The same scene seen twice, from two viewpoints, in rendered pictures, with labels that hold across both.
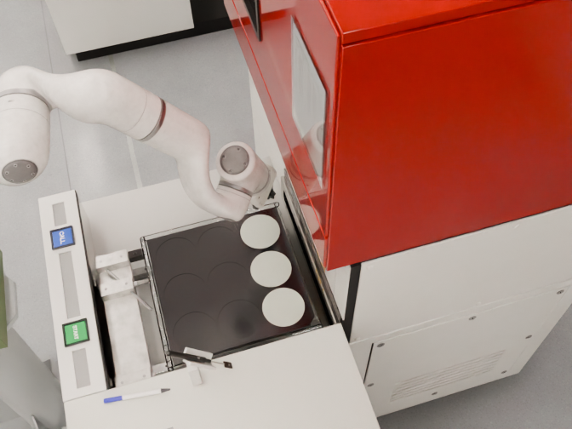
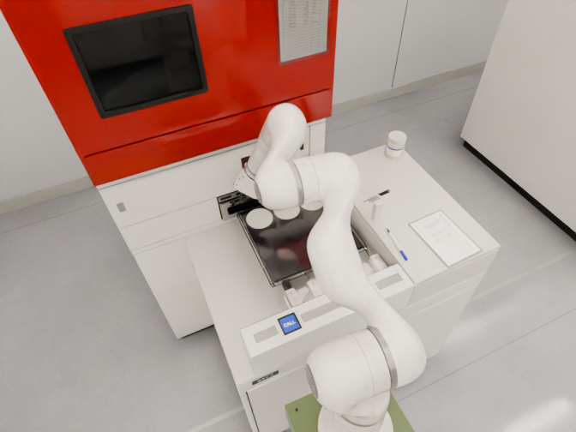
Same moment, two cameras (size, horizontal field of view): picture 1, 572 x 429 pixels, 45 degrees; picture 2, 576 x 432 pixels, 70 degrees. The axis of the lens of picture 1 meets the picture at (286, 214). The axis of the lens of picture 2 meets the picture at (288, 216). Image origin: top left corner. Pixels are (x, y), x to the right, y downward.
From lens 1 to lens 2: 1.48 m
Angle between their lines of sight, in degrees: 54
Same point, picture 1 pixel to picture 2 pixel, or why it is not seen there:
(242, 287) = (302, 221)
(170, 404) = (395, 228)
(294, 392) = (369, 177)
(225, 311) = not seen: hidden behind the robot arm
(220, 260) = (284, 235)
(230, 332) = not seen: hidden behind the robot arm
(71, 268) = (315, 310)
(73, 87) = (297, 115)
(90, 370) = (388, 275)
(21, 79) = (280, 162)
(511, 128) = not seen: outside the picture
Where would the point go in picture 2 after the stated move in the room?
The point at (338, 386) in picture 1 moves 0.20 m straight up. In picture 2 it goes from (359, 162) to (365, 121)
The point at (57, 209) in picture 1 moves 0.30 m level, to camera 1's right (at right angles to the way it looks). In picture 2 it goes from (261, 338) to (251, 255)
